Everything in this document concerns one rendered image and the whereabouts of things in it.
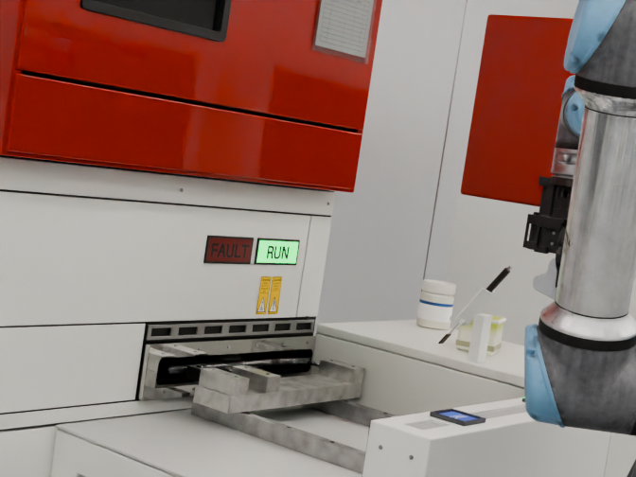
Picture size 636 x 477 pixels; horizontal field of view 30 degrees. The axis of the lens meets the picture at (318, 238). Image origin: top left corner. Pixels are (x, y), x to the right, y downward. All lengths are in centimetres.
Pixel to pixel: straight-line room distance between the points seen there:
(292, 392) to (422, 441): 59
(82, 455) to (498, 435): 62
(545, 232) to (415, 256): 345
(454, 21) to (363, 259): 114
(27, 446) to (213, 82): 63
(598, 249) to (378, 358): 90
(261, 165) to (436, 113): 326
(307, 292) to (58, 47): 79
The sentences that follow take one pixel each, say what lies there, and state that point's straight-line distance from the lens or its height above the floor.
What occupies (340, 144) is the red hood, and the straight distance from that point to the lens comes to 218.
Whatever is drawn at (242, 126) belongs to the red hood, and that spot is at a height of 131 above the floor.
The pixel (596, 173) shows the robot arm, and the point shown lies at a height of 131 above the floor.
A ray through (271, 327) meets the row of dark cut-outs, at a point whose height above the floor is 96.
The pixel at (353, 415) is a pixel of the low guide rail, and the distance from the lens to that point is 216.
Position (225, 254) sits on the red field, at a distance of 206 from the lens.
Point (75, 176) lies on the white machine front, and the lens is 181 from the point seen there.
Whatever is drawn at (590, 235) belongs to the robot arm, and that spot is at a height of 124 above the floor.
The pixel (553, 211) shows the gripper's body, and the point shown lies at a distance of 184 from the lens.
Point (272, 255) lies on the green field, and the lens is 215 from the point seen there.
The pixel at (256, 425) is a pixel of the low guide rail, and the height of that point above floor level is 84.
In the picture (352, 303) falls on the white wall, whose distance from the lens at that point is 494.
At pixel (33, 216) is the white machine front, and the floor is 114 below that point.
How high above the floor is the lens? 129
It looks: 4 degrees down
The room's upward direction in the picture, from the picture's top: 8 degrees clockwise
